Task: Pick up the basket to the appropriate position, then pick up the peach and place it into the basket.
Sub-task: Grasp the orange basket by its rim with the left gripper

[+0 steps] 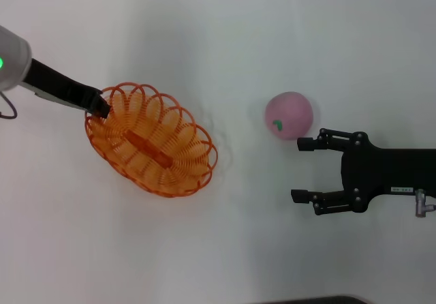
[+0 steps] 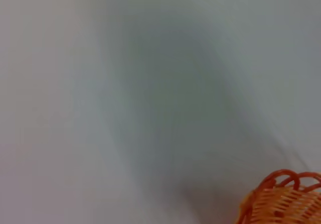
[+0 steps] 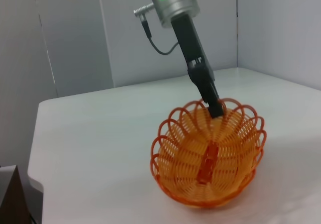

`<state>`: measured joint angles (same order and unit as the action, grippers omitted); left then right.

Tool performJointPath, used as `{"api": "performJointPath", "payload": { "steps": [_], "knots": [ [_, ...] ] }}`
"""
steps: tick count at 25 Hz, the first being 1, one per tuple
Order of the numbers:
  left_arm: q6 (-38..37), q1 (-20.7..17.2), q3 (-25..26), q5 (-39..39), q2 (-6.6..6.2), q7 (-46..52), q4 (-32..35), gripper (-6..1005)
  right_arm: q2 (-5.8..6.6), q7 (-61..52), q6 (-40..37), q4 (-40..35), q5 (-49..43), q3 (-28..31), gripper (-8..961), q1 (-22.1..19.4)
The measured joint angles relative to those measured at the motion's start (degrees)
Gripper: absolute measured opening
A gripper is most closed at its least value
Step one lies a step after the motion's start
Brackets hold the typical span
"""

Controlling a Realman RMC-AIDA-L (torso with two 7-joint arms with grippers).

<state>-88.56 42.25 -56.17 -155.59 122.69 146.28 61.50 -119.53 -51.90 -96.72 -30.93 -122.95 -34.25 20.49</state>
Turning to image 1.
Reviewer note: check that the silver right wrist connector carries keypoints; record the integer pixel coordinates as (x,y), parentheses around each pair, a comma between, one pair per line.
(420,205)

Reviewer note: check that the orange plastic woven basket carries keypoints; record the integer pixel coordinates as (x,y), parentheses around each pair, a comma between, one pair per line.
(150,147)

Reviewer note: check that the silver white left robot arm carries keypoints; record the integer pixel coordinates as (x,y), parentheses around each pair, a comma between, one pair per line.
(13,58)

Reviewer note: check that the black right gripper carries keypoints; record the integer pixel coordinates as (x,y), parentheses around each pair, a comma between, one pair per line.
(374,171)

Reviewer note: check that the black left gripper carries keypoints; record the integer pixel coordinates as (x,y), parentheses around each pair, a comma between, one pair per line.
(58,84)

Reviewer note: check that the dark robot torso edge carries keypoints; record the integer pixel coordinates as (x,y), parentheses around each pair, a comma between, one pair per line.
(313,300)

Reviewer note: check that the pink toy peach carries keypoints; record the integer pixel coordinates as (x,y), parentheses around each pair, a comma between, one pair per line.
(289,113)

